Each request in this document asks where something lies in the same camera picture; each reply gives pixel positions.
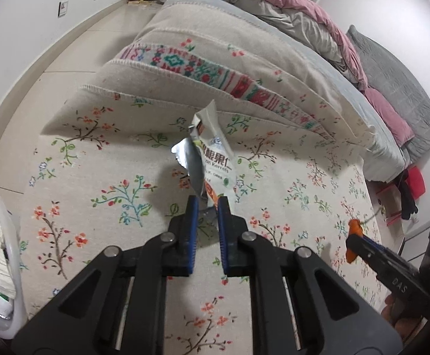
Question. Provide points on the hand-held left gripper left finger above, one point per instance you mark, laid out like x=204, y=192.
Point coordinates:
x=192, y=236

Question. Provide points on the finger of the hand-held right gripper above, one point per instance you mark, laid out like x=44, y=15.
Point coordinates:
x=363, y=249
x=376, y=244

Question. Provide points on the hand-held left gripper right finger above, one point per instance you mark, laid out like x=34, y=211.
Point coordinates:
x=223, y=236

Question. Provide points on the white nut snack bag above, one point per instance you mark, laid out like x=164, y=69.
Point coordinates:
x=215, y=162

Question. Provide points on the white plastic bin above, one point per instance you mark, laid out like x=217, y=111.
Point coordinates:
x=13, y=251

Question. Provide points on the person's right hand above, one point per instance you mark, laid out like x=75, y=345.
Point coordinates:
x=389, y=305

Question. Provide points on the cardboard box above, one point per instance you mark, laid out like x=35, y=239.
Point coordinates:
x=387, y=203

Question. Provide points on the black garment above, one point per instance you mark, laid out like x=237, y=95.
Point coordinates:
x=408, y=201

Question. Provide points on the red bag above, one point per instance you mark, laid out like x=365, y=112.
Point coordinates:
x=416, y=183

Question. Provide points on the pink pillow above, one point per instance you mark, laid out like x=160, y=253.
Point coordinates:
x=389, y=114

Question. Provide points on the grey pillow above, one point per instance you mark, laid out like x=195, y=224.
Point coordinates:
x=396, y=81

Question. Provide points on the wall outlet with red mark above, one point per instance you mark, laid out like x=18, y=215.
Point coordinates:
x=63, y=8

